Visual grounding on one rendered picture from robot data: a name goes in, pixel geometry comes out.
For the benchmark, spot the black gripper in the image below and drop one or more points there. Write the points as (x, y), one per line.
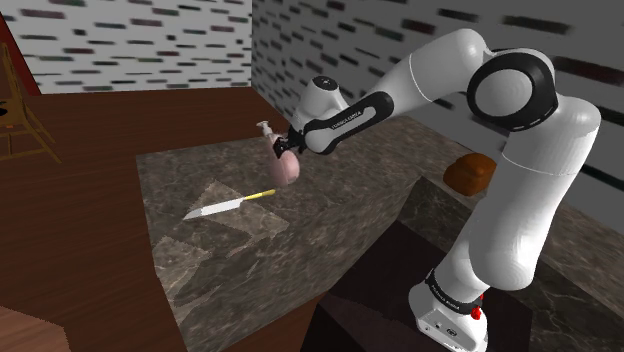
(281, 144)

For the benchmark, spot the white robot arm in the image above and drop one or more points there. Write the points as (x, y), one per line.
(526, 204)

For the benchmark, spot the pink soap dispenser bottle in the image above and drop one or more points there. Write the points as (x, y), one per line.
(285, 168)

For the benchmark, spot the dark robot stand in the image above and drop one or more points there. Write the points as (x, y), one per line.
(380, 287)

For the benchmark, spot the brown bread loaf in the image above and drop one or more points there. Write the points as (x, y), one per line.
(469, 173)

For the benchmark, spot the wooden easel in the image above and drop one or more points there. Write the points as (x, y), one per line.
(19, 117)

